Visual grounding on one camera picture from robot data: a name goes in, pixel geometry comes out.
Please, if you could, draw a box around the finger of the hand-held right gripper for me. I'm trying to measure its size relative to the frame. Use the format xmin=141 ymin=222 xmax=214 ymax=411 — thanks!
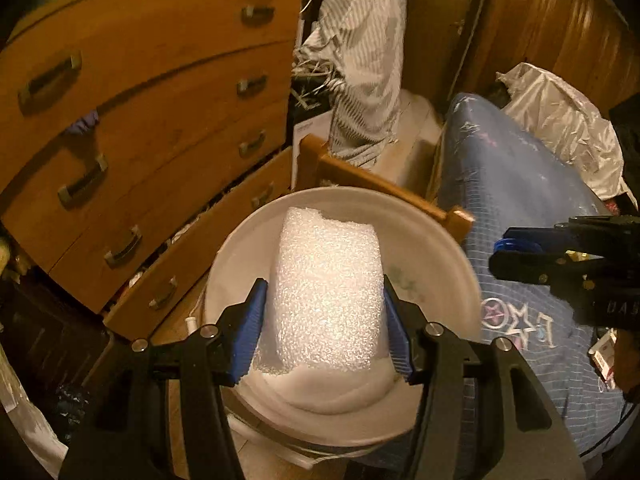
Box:
xmin=494 ymin=225 xmax=571 ymax=256
xmin=488 ymin=252 xmax=576 ymax=288

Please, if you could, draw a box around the white crumpled plastic bag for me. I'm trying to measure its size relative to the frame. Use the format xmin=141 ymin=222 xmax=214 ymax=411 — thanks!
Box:
xmin=496 ymin=62 xmax=626 ymax=201

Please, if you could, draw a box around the pulled-out wooden drawer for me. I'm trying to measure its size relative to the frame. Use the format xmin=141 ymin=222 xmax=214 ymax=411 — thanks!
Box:
xmin=102 ymin=147 xmax=296 ymax=336

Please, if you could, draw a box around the white foam packing sheet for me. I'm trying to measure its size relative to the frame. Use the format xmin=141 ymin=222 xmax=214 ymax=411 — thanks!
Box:
xmin=250 ymin=206 xmax=401 ymax=413

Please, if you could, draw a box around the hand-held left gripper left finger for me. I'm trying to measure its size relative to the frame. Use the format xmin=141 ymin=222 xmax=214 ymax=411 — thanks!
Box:
xmin=57 ymin=277 xmax=271 ymax=480

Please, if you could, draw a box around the striped grey white shirt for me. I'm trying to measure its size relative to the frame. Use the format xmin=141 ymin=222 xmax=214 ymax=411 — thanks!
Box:
xmin=295 ymin=0 xmax=416 ymax=168

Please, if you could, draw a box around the purple cloth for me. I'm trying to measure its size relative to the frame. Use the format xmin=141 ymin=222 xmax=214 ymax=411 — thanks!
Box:
xmin=67 ymin=110 xmax=101 ymax=136

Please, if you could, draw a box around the bed with blue blanket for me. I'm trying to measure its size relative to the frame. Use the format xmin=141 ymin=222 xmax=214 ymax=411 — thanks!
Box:
xmin=365 ymin=92 xmax=631 ymax=461

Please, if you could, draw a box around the wooden bed footboard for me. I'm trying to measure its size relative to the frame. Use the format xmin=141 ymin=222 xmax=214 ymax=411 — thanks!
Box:
xmin=298 ymin=134 xmax=476 ymax=241

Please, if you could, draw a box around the tangle of white cables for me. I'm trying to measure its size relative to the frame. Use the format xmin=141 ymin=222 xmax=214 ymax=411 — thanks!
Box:
xmin=290 ymin=45 xmax=346 ymax=111

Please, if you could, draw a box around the brown wooden wardrobe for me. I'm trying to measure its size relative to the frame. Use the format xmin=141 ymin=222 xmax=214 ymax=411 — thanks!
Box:
xmin=405 ymin=0 xmax=636 ymax=111

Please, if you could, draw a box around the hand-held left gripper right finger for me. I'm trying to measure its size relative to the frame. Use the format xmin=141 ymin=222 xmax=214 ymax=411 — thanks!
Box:
xmin=382 ymin=275 xmax=586 ymax=480

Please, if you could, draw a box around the white plastic bucket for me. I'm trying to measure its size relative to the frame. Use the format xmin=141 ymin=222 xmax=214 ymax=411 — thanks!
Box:
xmin=201 ymin=186 xmax=482 ymax=461

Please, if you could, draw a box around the red and white carton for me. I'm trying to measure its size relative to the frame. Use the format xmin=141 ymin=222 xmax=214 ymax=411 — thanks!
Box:
xmin=590 ymin=332 xmax=618 ymax=391

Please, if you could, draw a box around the white shiny cloth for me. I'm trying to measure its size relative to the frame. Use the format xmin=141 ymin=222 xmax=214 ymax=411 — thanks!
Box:
xmin=0 ymin=390 xmax=68 ymax=466

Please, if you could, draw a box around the wooden chest of drawers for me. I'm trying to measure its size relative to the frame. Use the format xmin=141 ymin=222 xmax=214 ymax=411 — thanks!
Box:
xmin=0 ymin=0 xmax=306 ymax=336

